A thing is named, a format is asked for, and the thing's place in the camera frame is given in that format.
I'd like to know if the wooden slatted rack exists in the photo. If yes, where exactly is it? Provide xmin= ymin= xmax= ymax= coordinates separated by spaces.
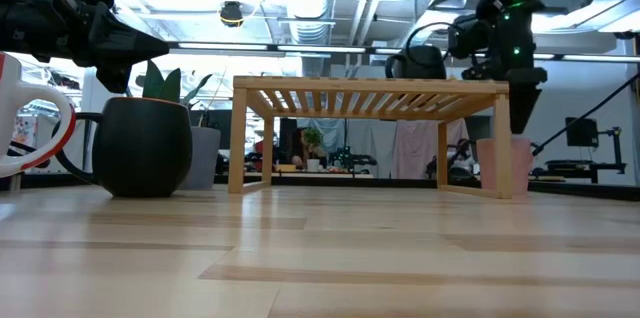
xmin=228 ymin=76 xmax=512 ymax=200

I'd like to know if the black monitor on stand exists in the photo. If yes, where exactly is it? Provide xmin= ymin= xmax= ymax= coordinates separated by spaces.
xmin=564 ymin=116 xmax=600 ymax=148

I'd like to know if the small plant in white pot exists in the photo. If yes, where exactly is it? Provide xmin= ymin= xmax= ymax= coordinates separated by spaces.
xmin=302 ymin=127 xmax=325 ymax=173

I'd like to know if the black metal table frame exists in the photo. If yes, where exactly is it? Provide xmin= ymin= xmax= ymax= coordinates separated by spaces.
xmin=0 ymin=171 xmax=640 ymax=203

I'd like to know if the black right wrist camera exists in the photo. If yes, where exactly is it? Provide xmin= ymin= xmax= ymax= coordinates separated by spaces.
xmin=448 ymin=13 xmax=496 ymax=59

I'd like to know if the black ceiling light track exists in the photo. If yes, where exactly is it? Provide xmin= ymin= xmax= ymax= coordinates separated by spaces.
xmin=168 ymin=40 xmax=640 ymax=64

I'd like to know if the person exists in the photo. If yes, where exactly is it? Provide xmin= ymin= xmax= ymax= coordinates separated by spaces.
xmin=291 ymin=127 xmax=312 ymax=169

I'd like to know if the pale blue hanging cloth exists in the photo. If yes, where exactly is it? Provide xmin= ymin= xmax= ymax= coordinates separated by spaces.
xmin=296 ymin=117 xmax=347 ymax=155

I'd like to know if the red and white mug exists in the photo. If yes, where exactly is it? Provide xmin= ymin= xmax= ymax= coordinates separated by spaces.
xmin=0 ymin=52 xmax=77 ymax=179

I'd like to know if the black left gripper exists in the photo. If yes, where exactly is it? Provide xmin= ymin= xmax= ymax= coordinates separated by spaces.
xmin=0 ymin=0 xmax=170 ymax=94

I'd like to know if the black hanging ceiling device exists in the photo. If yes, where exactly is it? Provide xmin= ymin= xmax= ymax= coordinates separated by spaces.
xmin=218 ymin=0 xmax=245 ymax=28

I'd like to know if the snake plant in white pot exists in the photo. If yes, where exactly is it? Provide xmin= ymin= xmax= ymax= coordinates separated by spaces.
xmin=142 ymin=60 xmax=214 ymax=109

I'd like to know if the black background desk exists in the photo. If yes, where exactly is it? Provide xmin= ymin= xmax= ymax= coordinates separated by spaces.
xmin=532 ymin=159 xmax=629 ymax=185

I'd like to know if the dark background screen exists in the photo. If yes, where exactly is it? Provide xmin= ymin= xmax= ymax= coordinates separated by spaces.
xmin=189 ymin=109 xmax=234 ymax=152

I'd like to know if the pink hanging cloth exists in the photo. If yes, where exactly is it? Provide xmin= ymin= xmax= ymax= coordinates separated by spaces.
xmin=391 ymin=118 xmax=471 ymax=180

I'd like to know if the plain black mug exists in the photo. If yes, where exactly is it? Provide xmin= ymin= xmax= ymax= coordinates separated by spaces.
xmin=384 ymin=45 xmax=448 ymax=80

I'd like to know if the pink mug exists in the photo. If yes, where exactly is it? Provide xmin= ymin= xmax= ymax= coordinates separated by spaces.
xmin=475 ymin=137 xmax=534 ymax=195

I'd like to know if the colourful printed sign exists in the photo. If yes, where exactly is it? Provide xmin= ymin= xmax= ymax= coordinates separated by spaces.
xmin=12 ymin=116 xmax=39 ymax=148

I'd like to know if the blue-grey mug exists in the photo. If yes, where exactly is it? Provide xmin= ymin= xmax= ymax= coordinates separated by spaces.
xmin=178 ymin=126 xmax=222 ymax=191

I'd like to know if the long black cable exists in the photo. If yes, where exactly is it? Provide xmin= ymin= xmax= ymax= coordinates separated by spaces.
xmin=532 ymin=71 xmax=640 ymax=158

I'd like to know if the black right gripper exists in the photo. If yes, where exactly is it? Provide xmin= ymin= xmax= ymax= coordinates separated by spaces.
xmin=503 ymin=60 xmax=549 ymax=135

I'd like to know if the white hanging cloth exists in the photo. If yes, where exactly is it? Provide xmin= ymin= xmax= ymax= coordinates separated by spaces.
xmin=344 ymin=118 xmax=399 ymax=179

